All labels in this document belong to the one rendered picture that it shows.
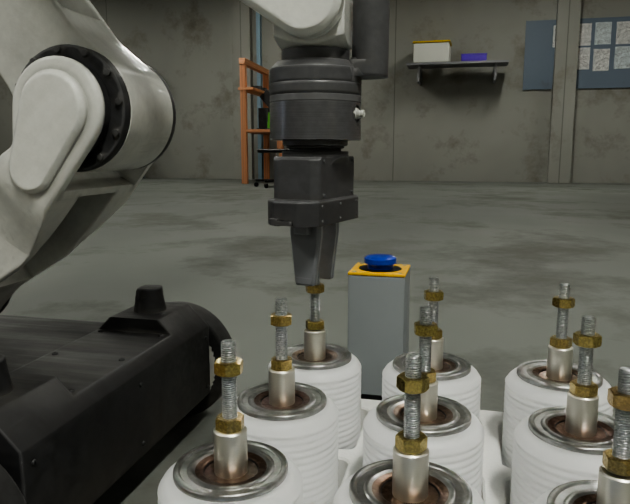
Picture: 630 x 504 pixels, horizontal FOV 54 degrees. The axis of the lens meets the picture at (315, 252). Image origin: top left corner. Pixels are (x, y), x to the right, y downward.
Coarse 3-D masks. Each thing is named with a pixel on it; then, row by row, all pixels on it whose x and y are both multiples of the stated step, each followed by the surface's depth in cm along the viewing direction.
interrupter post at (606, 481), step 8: (600, 472) 35; (608, 472) 35; (600, 480) 35; (608, 480) 35; (616, 480) 35; (624, 480) 34; (600, 488) 35; (608, 488) 35; (616, 488) 35; (624, 488) 34; (600, 496) 35; (608, 496) 35; (616, 496) 35; (624, 496) 34
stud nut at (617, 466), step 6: (606, 450) 36; (606, 456) 35; (612, 456) 35; (606, 462) 35; (612, 462) 35; (618, 462) 35; (624, 462) 34; (606, 468) 35; (612, 468) 35; (618, 468) 35; (624, 468) 34; (618, 474) 35; (624, 474) 34
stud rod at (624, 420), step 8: (624, 368) 34; (624, 376) 34; (624, 384) 34; (624, 392) 34; (616, 416) 35; (624, 416) 34; (616, 424) 35; (624, 424) 35; (616, 432) 35; (624, 432) 35; (616, 440) 35; (624, 440) 35; (616, 448) 35; (624, 448) 35; (616, 456) 35; (624, 456) 35
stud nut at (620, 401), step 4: (612, 388) 35; (616, 388) 35; (608, 392) 35; (612, 392) 35; (616, 392) 34; (608, 396) 35; (612, 396) 34; (616, 396) 34; (620, 396) 34; (624, 396) 34; (628, 396) 34; (608, 400) 35; (612, 400) 34; (616, 400) 34; (620, 400) 34; (624, 400) 34; (628, 400) 34; (612, 404) 34; (616, 404) 34; (620, 404) 34; (624, 404) 34; (628, 404) 34; (616, 408) 34; (620, 408) 34; (624, 408) 34; (628, 408) 34
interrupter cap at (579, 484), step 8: (584, 480) 39; (592, 480) 39; (560, 488) 38; (568, 488) 39; (576, 488) 39; (584, 488) 39; (592, 488) 39; (552, 496) 38; (560, 496) 38; (568, 496) 38; (576, 496) 38; (584, 496) 38; (592, 496) 38
